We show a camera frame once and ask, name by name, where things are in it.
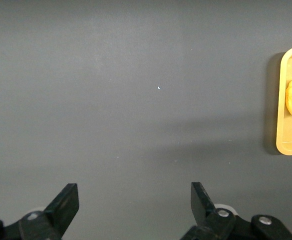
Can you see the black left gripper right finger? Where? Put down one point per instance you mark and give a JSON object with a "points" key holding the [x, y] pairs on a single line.
{"points": [[200, 205]]}

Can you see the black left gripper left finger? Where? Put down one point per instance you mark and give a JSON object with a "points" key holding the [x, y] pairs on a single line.
{"points": [[61, 207]]}

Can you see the orange rectangular tray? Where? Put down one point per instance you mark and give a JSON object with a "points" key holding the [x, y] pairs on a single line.
{"points": [[289, 135]]}

